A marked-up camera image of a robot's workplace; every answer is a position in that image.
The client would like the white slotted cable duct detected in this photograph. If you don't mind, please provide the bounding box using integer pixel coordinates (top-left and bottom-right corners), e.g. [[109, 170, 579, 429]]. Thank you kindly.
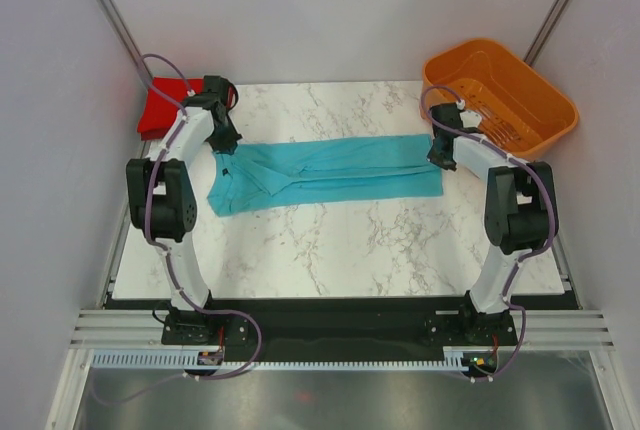
[[92, 349, 486, 372]]

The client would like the aluminium frame post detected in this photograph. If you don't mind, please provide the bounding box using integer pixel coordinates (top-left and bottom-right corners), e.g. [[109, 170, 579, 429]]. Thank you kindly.
[[524, 0, 572, 67], [96, 0, 152, 83]]

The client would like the dark red folded t shirt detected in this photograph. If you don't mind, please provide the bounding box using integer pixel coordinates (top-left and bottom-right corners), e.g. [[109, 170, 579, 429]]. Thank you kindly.
[[140, 128, 168, 141]]

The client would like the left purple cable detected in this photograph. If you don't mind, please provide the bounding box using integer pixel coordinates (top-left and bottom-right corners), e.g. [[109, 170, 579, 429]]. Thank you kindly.
[[89, 53, 265, 406]]

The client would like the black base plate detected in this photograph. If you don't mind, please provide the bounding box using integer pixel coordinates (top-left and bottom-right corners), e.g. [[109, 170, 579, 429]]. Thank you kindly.
[[161, 296, 518, 362]]

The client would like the turquoise t shirt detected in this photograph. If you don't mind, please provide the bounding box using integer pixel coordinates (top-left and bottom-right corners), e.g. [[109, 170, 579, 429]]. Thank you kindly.
[[207, 135, 443, 217]]

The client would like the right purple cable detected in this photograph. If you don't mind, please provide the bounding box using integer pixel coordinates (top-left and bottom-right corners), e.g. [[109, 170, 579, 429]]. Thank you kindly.
[[418, 84, 557, 384]]

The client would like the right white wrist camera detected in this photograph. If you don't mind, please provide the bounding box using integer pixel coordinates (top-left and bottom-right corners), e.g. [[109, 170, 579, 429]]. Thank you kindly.
[[456, 100, 483, 133]]

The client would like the right aluminium frame post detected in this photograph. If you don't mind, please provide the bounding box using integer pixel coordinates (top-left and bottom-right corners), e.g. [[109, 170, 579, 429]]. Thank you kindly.
[[524, 0, 572, 67]]

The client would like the left aluminium frame post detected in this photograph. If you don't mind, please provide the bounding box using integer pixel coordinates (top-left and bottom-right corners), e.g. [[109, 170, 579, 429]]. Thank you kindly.
[[96, 0, 152, 83]]

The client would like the orange plastic tub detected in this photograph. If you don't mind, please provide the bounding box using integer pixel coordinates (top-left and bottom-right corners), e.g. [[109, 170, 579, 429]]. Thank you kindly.
[[422, 38, 579, 161]]

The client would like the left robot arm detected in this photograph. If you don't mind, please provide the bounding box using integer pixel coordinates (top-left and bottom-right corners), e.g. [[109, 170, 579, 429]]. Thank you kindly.
[[126, 76, 242, 343]]

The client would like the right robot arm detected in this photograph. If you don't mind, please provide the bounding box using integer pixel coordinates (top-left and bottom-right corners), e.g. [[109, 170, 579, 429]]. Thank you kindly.
[[427, 103, 559, 344]]

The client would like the purple cable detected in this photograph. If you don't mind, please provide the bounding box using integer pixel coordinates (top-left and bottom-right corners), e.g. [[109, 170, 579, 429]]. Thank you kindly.
[[418, 84, 557, 384], [89, 53, 265, 406]]

